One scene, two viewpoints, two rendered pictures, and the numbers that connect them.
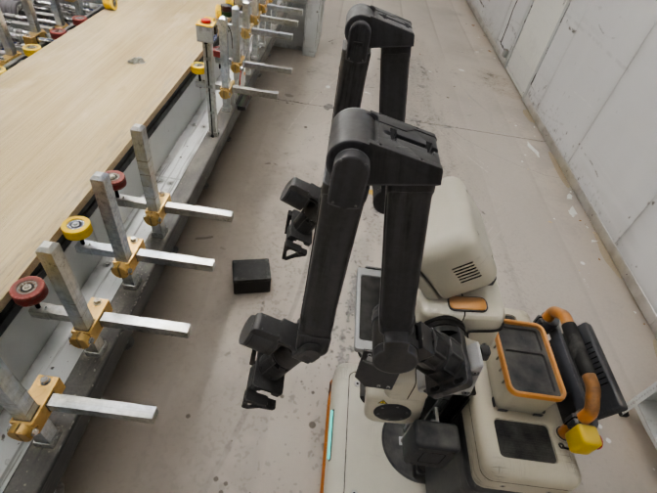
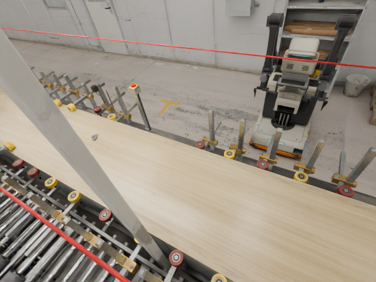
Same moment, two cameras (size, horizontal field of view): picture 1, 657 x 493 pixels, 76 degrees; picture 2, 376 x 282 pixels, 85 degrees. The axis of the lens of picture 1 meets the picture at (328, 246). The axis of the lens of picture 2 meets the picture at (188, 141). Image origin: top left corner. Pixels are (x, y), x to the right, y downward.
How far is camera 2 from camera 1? 1.80 m
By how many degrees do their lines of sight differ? 36
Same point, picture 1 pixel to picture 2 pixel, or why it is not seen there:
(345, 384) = (261, 133)
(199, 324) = not seen: hidden behind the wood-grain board
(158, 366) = not seen: hidden behind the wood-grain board
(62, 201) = (212, 158)
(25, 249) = (241, 167)
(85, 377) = (280, 170)
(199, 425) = not seen: hidden behind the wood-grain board
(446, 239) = (316, 43)
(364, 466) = (288, 135)
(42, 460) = (310, 179)
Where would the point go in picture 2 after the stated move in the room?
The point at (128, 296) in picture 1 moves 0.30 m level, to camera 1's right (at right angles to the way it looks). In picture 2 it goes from (245, 159) to (257, 136)
